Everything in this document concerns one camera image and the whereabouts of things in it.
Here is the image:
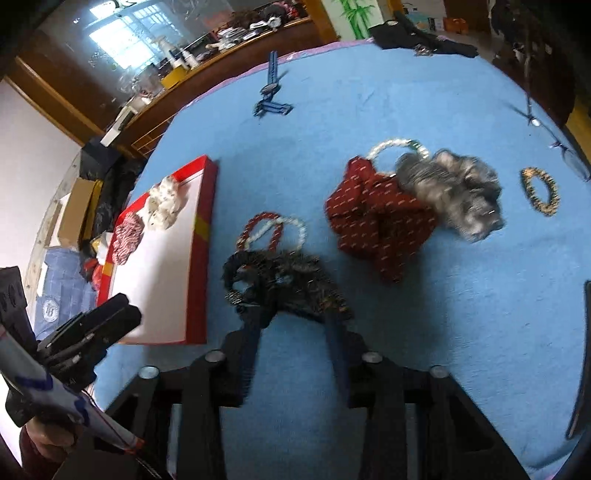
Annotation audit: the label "eyeglasses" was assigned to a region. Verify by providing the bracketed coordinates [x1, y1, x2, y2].
[510, 92, 591, 182]

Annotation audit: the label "person's left hand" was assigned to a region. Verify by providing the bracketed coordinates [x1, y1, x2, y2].
[25, 418, 81, 462]

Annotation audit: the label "blue printed bag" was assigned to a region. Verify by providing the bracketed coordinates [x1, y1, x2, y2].
[34, 247, 100, 333]

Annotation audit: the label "white pearl bracelet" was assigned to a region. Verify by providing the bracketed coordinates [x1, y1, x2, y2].
[242, 216, 308, 252]

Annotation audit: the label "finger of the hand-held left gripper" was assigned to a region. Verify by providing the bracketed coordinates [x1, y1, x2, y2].
[39, 293, 132, 344]
[39, 305, 142, 393]

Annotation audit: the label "yellow box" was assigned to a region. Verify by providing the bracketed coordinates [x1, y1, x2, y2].
[160, 67, 190, 90]

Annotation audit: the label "person's left forearm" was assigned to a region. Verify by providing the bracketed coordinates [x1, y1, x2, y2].
[18, 431, 65, 480]

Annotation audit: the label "black cloth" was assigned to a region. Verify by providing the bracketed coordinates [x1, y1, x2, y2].
[369, 21, 480, 58]

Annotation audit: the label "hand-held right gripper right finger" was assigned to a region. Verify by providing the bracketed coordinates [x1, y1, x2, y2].
[323, 316, 532, 480]

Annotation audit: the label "blue striped wristwatch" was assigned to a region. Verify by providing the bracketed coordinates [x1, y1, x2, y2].
[253, 50, 294, 117]

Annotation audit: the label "grey scrunchie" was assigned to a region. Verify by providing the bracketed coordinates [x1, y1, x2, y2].
[396, 148, 505, 241]

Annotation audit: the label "red beaded bracelet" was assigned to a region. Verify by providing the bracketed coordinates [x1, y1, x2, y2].
[237, 211, 283, 252]

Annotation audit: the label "brown beaded bracelet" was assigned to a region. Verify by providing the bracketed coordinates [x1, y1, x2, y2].
[521, 167, 561, 217]

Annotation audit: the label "wooden counter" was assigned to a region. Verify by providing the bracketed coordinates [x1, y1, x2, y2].
[9, 14, 326, 160]

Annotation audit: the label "blue blanket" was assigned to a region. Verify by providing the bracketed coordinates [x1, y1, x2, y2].
[88, 37, 591, 480]

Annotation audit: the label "pearl bracelet with green bead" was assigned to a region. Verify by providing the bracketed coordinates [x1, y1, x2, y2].
[368, 137, 431, 176]

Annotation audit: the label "black scrunchie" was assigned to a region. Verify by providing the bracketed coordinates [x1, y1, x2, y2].
[222, 249, 354, 324]

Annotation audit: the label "white spotted scrunchie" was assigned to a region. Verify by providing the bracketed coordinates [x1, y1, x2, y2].
[141, 176, 189, 232]

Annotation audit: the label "red box with white inside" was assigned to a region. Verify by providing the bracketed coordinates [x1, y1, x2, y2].
[96, 155, 219, 346]

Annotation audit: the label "dark red patterned scrunchie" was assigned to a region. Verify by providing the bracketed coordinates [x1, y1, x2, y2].
[324, 157, 439, 283]

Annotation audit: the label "red and white scrunchie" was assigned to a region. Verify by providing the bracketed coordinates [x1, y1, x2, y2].
[112, 210, 146, 266]

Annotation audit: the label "cardboard box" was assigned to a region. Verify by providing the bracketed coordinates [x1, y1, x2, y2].
[55, 178, 101, 247]

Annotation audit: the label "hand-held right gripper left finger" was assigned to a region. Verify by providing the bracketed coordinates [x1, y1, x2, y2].
[104, 314, 273, 480]

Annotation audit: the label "green bamboo wall sticker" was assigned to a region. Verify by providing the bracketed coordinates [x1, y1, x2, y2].
[339, 0, 376, 40]

